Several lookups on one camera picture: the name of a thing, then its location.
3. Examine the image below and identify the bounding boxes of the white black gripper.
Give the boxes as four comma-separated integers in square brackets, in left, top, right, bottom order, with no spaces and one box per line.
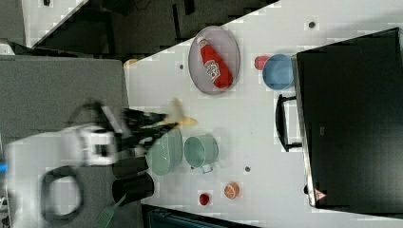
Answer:
[63,104,177,166]

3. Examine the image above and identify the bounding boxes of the peeled toy banana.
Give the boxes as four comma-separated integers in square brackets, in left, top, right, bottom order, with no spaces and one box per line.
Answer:
[158,98,198,128]

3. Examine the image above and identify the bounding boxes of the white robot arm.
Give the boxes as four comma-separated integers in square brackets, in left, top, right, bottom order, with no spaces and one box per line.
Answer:
[6,102,178,228]

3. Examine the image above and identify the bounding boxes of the black steel toaster oven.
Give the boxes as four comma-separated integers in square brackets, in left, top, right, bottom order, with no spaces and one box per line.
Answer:
[276,28,403,219]

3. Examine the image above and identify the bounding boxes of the green perforated colander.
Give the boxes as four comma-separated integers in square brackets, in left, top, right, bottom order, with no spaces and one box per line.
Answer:
[146,129,182,176]

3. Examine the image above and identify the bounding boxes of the black cylinder container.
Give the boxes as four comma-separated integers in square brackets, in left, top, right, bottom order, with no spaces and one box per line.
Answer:
[112,173,155,206]
[112,157,148,179]

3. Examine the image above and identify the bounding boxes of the green cup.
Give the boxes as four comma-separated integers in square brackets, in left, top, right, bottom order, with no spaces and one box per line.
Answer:
[183,134,219,174]

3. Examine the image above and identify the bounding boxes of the small red toy fruit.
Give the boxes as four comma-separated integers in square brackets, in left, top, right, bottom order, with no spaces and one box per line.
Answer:
[199,193,210,206]

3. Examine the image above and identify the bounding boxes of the green spatula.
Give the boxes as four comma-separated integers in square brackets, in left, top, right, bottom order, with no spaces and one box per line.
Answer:
[96,195,126,228]

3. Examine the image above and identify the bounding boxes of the red ketchup bottle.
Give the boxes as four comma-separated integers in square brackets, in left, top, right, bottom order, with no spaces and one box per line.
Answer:
[197,37,234,88]

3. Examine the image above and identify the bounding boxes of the toy orange slice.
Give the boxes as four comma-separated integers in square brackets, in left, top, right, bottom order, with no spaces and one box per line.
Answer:
[223,182,240,200]

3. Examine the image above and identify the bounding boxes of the grey round plate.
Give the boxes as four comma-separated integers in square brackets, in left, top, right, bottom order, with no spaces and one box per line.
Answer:
[188,26,240,95]

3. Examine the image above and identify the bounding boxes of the toy strawberry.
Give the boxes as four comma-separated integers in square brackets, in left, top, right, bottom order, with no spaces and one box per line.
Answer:
[255,55,269,70]

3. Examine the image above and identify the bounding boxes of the blue bowl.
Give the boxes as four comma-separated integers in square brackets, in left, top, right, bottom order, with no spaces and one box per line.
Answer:
[262,54,295,90]

